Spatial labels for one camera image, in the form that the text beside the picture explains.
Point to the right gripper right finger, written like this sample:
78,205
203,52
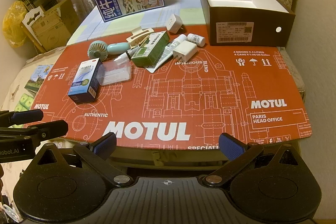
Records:
240,155

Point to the brown shoe box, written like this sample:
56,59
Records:
247,22

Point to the white smart plug socket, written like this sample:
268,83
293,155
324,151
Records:
174,23

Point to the white charger block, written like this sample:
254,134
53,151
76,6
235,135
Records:
184,51

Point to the pastel checkered tablecloth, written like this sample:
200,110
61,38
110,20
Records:
93,26

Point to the yellow plastic bag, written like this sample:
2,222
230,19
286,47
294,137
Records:
11,25

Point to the blue medicine box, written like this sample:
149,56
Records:
85,85

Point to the green throat spray box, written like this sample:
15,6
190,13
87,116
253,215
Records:
151,49

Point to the white cream tube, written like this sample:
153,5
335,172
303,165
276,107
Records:
167,52

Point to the clear plastic case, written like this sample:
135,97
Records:
110,73

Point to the mint handheld fan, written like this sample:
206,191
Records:
101,50

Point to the small spray bottle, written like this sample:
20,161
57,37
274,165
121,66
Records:
125,57

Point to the brown cardboard carton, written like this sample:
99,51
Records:
52,28

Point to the white pill bottle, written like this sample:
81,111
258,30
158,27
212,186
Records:
196,39

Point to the cream hair claw clip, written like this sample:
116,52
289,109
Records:
138,34

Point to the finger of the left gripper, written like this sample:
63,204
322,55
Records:
43,131
9,118

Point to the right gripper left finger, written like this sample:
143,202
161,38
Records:
95,156

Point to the red Motul cardboard sheet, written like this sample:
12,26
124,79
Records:
245,91

